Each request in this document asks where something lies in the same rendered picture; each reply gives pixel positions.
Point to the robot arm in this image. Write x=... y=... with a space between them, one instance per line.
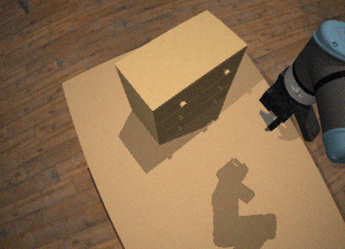
x=319 y=71

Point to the tan wooden chest of drawers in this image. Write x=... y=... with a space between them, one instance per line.
x=170 y=63

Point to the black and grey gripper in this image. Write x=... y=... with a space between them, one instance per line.
x=275 y=99

